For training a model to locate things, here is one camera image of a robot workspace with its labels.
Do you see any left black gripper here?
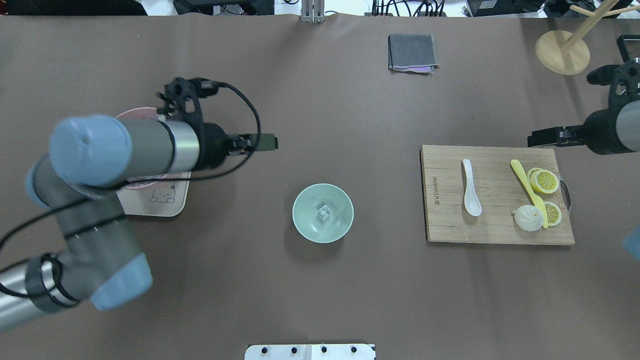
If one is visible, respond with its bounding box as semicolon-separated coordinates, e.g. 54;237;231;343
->
157;77;279;171

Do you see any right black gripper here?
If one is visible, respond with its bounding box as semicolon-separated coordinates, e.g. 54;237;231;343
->
528;58;640;155

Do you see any clear ice cube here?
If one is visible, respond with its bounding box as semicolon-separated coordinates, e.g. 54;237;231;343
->
317;203;334;223

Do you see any white ceramic spoon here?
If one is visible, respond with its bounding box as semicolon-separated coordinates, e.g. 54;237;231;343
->
461;158;483;217

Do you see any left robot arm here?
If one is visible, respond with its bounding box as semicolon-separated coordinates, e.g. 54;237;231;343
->
1;77;279;331

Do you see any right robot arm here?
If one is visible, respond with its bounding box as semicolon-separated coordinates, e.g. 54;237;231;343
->
526;57;640;155

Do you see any mint green bowl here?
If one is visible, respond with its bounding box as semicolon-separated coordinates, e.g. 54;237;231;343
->
291;183;355;244

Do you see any pink bowl of ice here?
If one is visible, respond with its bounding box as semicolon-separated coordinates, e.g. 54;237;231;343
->
116;107;169;190

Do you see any upper lemon slice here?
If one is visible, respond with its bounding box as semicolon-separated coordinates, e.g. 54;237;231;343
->
526;167;560;194

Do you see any lemon slice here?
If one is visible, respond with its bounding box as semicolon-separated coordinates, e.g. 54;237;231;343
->
526;167;560;194
543;201;563;227

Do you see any yellow plastic knife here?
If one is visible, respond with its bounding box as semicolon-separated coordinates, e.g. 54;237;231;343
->
510;159;549;229

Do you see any lower lemon slice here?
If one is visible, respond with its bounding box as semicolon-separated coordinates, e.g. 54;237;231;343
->
543;201;563;227

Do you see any wooden mug tree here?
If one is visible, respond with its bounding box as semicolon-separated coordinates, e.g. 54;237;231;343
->
534;0;640;76

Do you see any white steamed bun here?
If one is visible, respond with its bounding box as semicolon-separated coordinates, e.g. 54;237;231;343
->
512;204;545;232

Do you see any beige serving tray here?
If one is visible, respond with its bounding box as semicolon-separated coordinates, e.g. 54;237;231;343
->
117;172;191;218

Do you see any bamboo cutting board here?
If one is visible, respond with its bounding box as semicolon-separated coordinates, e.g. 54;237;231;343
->
420;145;575;246

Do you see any folded grey cloth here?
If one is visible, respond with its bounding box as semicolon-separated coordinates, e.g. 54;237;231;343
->
387;33;441;75

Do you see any aluminium frame post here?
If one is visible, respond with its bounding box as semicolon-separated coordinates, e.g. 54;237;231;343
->
299;0;326;24

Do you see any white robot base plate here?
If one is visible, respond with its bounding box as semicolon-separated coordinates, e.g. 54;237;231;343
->
244;342;377;360

